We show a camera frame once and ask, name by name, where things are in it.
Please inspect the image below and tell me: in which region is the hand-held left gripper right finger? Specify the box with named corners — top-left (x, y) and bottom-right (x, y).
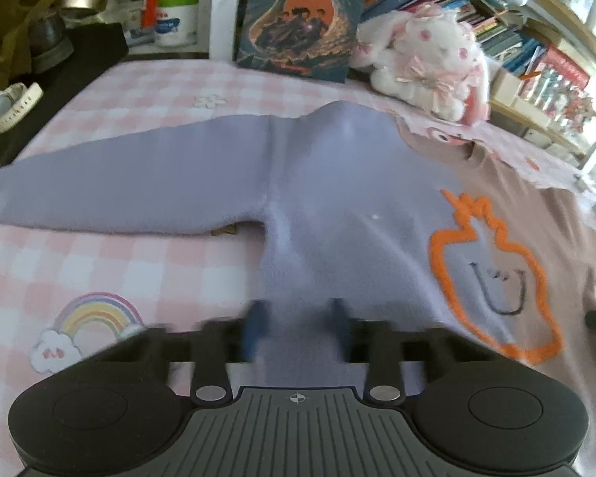
top-left (323, 298), bottom-right (498, 405)

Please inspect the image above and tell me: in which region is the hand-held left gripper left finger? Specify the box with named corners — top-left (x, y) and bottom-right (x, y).
top-left (99, 300), bottom-right (272, 407)

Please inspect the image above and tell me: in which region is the purple and brown sweater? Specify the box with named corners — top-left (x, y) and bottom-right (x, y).
top-left (0, 101), bottom-right (596, 477)

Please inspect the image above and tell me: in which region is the pink checked bed sheet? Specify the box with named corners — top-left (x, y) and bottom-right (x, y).
top-left (0, 57), bottom-right (596, 477)

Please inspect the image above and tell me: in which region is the white and pink plush bunny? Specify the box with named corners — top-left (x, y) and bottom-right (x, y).
top-left (352, 3), bottom-right (490, 126)

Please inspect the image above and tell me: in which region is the row of colourful books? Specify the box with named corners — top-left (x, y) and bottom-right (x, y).
top-left (364, 0), bottom-right (596, 132)

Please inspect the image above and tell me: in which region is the large dark illustrated book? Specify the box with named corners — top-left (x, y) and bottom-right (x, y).
top-left (235, 0), bottom-right (370, 84)

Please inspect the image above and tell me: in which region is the white jar with green lid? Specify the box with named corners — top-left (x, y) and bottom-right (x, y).
top-left (154, 0), bottom-right (199, 48)

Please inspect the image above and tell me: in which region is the wooden bookshelf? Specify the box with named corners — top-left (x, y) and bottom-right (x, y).
top-left (362, 0), bottom-right (596, 172)

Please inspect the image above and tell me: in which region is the black side table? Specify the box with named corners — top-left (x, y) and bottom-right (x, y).
top-left (0, 22), bottom-right (130, 172)

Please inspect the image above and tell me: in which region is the white wristwatch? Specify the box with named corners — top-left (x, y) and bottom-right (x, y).
top-left (0, 82), bottom-right (45, 133)

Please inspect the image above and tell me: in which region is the grey metal pot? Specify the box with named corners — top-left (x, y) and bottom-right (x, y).
top-left (29, 14), bottom-right (75, 73)

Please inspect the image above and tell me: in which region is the round metal tin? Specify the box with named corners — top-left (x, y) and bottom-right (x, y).
top-left (58, 0), bottom-right (110, 23)

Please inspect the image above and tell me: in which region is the brown paper bag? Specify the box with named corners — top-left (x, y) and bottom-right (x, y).
top-left (0, 0), bottom-right (73, 93)

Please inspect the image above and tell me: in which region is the white bed frame post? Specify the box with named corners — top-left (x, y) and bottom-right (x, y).
top-left (209, 0), bottom-right (253, 63)

